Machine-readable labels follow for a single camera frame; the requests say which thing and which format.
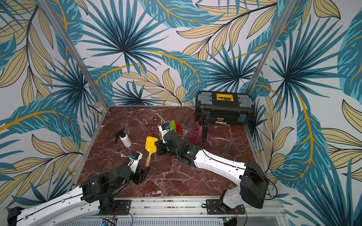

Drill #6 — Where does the light green narrow trowel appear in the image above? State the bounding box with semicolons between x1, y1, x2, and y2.
169;120;177;131

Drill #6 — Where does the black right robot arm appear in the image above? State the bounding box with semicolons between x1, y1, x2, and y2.
146;131;270;213

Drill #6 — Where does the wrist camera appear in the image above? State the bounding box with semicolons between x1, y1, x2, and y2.
158;123;170;144
128;152;143;173

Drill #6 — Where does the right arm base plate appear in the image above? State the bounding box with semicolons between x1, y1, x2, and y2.
201;199;246;216

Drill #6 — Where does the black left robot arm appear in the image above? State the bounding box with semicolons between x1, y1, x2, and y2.
7;164;150;226

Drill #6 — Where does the aluminium front rail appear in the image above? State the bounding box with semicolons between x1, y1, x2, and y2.
115;196;290;226

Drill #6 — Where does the left aluminium corner post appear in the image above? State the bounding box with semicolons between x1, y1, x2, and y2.
38;0;108;108

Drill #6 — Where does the small white spray bottle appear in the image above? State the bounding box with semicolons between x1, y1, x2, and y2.
114;128;132;148

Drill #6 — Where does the silver wrench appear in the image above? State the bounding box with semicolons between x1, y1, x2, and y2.
155;113;167;124

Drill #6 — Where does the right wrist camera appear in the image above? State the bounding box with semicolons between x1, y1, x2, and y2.
158;123;170;144

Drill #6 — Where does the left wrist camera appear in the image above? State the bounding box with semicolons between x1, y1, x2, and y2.
128;152;143;173

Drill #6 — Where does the black yellow toolbox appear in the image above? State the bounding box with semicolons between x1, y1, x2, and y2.
195;90;255;126

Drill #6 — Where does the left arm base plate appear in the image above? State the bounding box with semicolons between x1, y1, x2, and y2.
97;200;132;216

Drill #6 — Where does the red toy shovel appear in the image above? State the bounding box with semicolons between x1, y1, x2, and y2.
175;121;183;136

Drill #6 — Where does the pink spray bottle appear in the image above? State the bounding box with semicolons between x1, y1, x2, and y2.
191;110;211;145

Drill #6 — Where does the aluminium corner post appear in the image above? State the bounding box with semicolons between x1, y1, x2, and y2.
245;0;297;96
38;0;108;108

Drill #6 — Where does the right aluminium corner post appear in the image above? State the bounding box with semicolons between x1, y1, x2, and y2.
245;0;297;96

